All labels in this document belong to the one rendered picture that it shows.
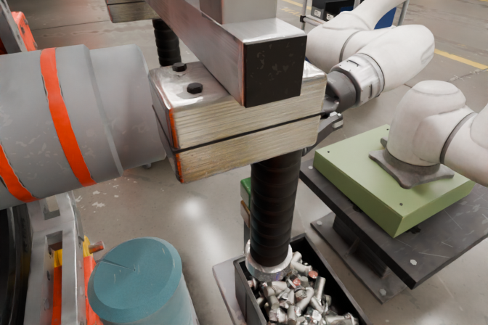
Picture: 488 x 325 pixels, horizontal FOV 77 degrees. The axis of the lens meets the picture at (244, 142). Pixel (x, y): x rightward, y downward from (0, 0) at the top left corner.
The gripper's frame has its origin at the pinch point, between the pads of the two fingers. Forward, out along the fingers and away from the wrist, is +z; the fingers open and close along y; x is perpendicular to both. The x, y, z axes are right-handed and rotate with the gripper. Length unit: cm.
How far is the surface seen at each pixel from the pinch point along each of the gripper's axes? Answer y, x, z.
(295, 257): 15.0, 13.1, 3.8
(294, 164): 24.3, -20.5, 6.2
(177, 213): -53, 67, 22
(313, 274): 18.6, 13.7, 3.2
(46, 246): -2.9, -0.6, 35.4
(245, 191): 5.5, 3.4, 5.3
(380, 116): -65, 103, -111
